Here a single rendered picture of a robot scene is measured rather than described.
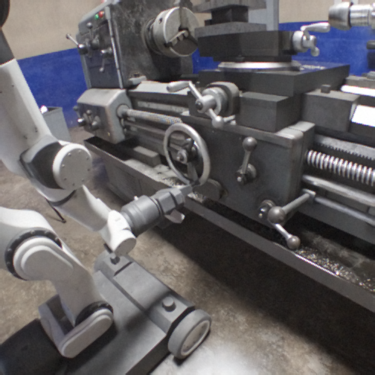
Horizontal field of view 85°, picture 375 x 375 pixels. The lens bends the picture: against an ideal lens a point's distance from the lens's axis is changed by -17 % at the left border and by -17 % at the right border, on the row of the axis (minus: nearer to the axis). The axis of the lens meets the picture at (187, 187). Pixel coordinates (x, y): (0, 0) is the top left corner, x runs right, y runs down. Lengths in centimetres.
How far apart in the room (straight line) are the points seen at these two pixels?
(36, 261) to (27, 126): 33
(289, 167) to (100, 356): 85
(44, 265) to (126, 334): 45
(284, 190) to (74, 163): 49
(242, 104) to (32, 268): 64
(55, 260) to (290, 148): 61
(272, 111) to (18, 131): 50
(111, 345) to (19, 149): 75
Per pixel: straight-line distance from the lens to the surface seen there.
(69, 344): 85
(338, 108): 67
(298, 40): 70
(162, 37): 127
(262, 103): 59
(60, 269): 65
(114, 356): 94
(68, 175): 41
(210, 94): 60
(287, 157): 60
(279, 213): 53
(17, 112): 37
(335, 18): 89
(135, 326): 96
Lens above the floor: 100
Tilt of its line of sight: 32 degrees down
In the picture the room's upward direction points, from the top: 7 degrees counter-clockwise
